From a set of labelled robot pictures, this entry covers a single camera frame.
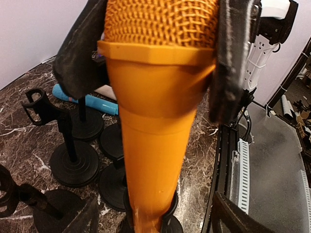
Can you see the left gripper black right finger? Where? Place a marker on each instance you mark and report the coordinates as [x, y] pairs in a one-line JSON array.
[[227, 217]]

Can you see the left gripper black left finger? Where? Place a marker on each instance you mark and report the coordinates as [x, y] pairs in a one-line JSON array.
[[80, 216]]

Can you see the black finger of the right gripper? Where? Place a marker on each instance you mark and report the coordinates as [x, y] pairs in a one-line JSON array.
[[74, 69], [237, 27]]

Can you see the black microphone stand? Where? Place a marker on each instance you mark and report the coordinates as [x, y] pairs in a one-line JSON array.
[[52, 211]]

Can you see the cream white toy microphone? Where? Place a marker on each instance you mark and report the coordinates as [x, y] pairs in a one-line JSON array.
[[106, 91]]

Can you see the light blue toy microphone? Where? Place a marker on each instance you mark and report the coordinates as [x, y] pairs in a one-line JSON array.
[[91, 101]]

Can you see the stand holding green microphone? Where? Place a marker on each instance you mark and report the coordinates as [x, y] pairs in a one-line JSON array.
[[73, 163]]

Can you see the stand holding purple microphone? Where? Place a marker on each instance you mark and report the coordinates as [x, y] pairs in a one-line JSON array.
[[87, 123]]

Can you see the orange toy microphone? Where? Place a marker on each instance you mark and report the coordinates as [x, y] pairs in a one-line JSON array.
[[157, 106]]

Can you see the stand holding blue microphone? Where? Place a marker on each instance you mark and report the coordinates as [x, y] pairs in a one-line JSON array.
[[110, 142]]

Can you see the stand holding cream microphone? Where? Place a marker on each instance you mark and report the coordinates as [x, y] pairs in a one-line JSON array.
[[112, 185]]

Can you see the stand holding orange microphone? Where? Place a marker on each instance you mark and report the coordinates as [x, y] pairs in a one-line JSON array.
[[169, 224]]

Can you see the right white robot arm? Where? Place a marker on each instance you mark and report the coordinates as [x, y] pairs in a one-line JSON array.
[[267, 36]]

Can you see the white slotted cable duct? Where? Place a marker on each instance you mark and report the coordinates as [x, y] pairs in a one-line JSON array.
[[244, 180]]

